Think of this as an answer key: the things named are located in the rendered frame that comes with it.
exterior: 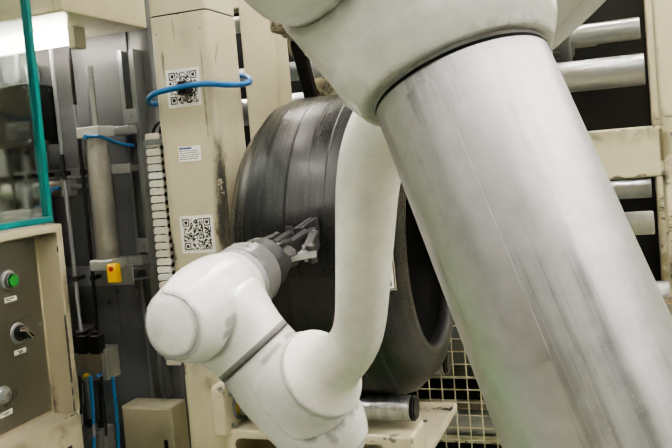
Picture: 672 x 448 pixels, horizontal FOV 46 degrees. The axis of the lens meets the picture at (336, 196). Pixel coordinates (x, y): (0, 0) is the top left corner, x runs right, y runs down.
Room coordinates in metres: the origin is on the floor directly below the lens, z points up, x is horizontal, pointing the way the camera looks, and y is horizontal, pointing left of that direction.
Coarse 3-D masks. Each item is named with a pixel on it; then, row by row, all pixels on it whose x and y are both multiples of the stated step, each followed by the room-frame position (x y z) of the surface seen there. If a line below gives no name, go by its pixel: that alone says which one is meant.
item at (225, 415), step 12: (216, 384) 1.45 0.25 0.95; (216, 396) 1.43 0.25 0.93; (228, 396) 1.44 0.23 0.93; (216, 408) 1.43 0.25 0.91; (228, 408) 1.44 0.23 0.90; (216, 420) 1.44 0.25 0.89; (228, 420) 1.44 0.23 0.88; (240, 420) 1.48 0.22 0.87; (216, 432) 1.44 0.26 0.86; (228, 432) 1.43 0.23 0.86
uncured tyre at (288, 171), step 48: (336, 96) 1.47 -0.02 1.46; (288, 144) 1.36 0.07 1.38; (336, 144) 1.32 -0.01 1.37; (240, 192) 1.35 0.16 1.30; (288, 192) 1.30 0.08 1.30; (240, 240) 1.32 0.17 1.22; (288, 288) 1.28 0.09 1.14; (432, 288) 1.73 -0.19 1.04; (384, 336) 1.27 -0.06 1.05; (432, 336) 1.63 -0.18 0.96; (384, 384) 1.35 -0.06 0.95
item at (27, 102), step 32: (0, 0) 1.47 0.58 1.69; (0, 32) 1.46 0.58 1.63; (32, 32) 1.53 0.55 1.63; (0, 64) 1.45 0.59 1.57; (32, 64) 1.52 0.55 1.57; (0, 96) 1.44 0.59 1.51; (32, 96) 1.52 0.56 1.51; (0, 128) 1.44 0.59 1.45; (32, 128) 1.51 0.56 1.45; (0, 160) 1.43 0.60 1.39; (32, 160) 1.50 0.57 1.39; (0, 192) 1.42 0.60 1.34; (32, 192) 1.50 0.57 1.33; (0, 224) 1.40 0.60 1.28; (32, 224) 1.48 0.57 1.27
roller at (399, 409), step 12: (360, 396) 1.39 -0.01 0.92; (372, 396) 1.39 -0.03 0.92; (384, 396) 1.38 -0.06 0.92; (396, 396) 1.37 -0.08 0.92; (408, 396) 1.37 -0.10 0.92; (240, 408) 1.46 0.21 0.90; (372, 408) 1.37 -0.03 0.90; (384, 408) 1.36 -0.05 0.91; (396, 408) 1.36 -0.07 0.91; (408, 408) 1.35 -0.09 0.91; (396, 420) 1.37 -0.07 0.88; (408, 420) 1.36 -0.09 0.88
